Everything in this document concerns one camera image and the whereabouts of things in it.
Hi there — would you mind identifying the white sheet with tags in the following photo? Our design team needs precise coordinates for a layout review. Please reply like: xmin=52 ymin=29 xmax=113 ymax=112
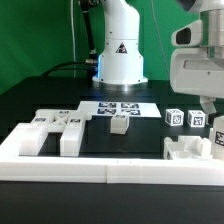
xmin=78 ymin=101 xmax=161 ymax=118

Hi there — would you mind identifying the black cable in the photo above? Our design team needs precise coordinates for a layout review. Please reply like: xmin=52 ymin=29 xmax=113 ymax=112
xmin=40 ymin=0 xmax=101 ymax=78

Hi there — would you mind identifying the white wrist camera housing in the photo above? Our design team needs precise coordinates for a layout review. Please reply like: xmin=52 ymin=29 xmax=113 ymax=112
xmin=171 ymin=19 xmax=203 ymax=47

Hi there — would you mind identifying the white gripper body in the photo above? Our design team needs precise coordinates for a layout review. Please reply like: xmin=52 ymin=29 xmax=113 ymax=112
xmin=170 ymin=48 xmax=224 ymax=99

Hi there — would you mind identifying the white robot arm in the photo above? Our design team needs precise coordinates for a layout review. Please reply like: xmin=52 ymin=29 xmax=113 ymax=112
xmin=79 ymin=0 xmax=224 ymax=123

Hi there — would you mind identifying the white U-shaped obstacle frame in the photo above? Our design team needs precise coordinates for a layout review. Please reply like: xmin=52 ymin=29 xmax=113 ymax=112
xmin=0 ymin=124 xmax=224 ymax=186

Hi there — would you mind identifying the white tagged cube left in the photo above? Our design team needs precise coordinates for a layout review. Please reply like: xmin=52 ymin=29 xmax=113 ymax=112
xmin=165 ymin=109 xmax=184 ymax=126

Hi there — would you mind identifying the white cable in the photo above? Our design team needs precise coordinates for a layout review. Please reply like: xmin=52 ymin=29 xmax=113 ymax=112
xmin=69 ymin=0 xmax=78 ymax=78

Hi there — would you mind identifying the white chair seat part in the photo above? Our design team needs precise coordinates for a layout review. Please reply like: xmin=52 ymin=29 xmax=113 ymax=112
xmin=163 ymin=136 xmax=213 ymax=160

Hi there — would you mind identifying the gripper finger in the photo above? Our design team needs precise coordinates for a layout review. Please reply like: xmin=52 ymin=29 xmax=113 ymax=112
xmin=200 ymin=96 xmax=217 ymax=124

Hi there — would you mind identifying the white tagged cube right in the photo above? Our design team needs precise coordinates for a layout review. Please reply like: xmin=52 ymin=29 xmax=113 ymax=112
xmin=187 ymin=110 xmax=206 ymax=128

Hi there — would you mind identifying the white tagged cube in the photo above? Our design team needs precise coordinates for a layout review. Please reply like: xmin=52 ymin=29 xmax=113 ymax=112
xmin=187 ymin=110 xmax=206 ymax=128
xmin=165 ymin=109 xmax=184 ymax=126

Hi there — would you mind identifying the white chair back part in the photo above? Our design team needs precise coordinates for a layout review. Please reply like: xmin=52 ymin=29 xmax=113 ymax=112
xmin=19 ymin=109 xmax=92 ymax=157

